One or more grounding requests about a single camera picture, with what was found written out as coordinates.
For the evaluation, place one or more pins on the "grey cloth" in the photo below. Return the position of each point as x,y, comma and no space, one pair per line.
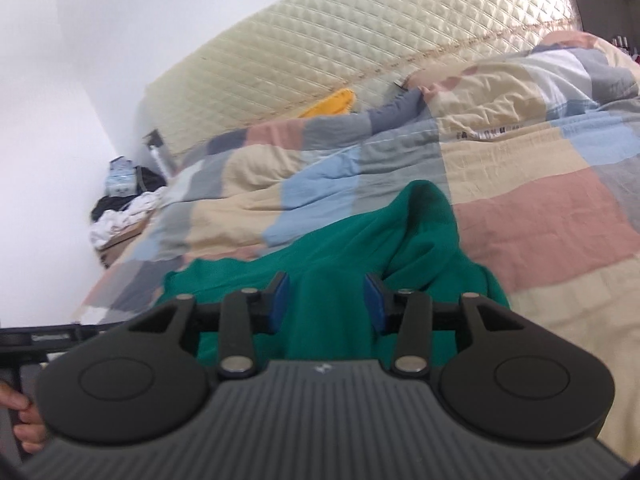
395,110

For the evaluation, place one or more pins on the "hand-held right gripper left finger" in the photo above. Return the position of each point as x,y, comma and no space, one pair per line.
280,305

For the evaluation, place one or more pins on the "cream quilted headboard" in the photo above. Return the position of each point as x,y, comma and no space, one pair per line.
350,35

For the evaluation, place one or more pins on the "green garment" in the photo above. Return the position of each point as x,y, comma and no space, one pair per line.
350,250

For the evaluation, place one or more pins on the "cluster of small bottles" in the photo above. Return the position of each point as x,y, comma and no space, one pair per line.
627,47

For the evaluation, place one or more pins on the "yellow plush object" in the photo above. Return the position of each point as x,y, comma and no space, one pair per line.
330,104

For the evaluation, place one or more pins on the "silver metal stand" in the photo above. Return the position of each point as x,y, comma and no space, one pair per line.
159,147

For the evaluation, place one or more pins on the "blue white tissue pack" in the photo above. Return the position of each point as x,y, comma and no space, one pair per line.
120,177

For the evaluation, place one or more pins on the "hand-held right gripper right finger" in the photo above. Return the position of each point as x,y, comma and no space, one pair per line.
374,305

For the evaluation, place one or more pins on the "person's left hand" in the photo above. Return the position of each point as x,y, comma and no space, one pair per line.
32,430

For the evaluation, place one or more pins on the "wooden nightstand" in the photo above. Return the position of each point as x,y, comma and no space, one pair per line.
117,250

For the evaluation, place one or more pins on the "crumpled white cloth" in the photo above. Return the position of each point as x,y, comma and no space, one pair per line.
125,215

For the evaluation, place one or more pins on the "pastel patchwork blanket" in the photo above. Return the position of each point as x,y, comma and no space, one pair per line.
540,185

